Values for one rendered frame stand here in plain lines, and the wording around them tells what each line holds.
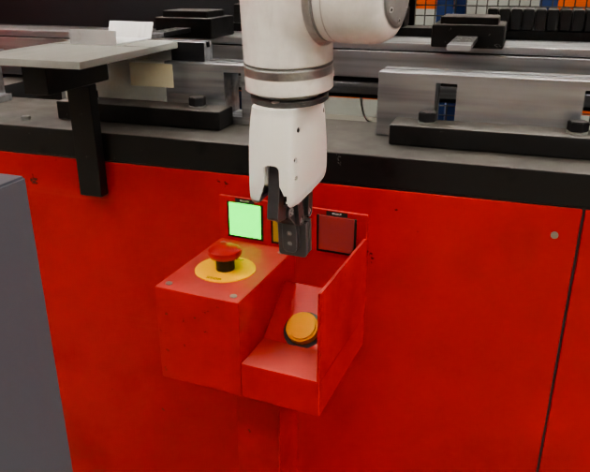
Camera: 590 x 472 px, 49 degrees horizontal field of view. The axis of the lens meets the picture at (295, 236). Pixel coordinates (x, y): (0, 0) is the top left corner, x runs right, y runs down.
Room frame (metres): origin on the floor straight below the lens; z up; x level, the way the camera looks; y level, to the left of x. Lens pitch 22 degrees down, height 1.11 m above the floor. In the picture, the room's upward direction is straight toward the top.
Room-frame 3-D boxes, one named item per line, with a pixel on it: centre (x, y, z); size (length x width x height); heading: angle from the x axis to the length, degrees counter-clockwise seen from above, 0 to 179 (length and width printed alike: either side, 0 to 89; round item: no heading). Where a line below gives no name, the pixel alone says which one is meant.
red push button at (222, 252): (0.70, 0.08, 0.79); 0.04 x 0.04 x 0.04
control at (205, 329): (0.69, 0.04, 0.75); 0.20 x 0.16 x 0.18; 67
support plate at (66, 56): (1.00, 0.32, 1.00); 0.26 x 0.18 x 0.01; 162
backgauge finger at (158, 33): (1.29, 0.22, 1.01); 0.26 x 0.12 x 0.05; 162
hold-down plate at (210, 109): (1.08, 0.25, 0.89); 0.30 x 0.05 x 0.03; 72
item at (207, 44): (1.13, 0.24, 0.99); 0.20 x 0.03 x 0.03; 72
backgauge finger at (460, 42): (1.12, -0.28, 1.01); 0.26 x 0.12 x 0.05; 162
